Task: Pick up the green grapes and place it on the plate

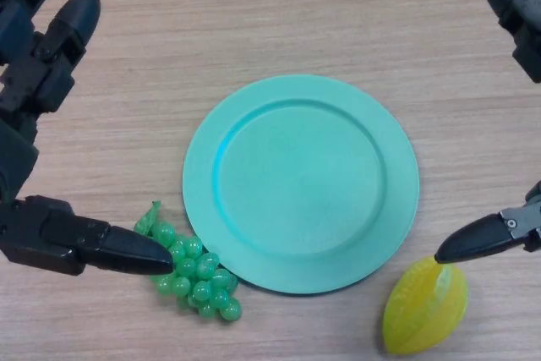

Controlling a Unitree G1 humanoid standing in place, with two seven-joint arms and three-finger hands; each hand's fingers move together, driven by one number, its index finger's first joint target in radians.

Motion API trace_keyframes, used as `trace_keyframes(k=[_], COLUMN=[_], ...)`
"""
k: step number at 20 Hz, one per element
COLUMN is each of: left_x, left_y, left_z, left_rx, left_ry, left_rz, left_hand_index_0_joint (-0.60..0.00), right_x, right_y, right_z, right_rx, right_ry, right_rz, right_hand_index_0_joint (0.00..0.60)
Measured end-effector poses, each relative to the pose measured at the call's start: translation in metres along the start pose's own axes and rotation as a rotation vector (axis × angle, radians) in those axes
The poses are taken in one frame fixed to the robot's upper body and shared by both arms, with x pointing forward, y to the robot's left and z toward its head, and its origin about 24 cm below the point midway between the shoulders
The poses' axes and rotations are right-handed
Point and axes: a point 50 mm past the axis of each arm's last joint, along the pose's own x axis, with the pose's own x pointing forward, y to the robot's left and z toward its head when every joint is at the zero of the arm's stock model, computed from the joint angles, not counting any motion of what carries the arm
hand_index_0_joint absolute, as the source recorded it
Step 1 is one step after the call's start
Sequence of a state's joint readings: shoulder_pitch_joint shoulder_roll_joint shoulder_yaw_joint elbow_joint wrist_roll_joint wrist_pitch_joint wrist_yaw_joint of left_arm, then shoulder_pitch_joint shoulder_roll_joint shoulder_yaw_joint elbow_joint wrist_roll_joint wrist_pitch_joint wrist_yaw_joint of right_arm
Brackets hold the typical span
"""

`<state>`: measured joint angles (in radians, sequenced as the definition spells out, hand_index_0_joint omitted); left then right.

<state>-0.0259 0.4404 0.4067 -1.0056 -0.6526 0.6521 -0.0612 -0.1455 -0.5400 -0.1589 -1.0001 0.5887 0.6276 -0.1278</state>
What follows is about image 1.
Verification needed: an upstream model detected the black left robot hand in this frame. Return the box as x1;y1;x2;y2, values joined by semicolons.
0;0;175;277

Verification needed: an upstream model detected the yellow green plastic starfruit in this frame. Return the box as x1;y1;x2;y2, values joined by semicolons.
381;257;469;356

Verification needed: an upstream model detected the green plastic grape bunch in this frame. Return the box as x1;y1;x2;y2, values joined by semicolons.
134;200;244;323

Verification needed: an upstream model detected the round teal green plate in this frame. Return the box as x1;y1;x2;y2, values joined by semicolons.
182;74;421;296

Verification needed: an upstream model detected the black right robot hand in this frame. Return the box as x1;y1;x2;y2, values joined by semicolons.
434;0;541;265

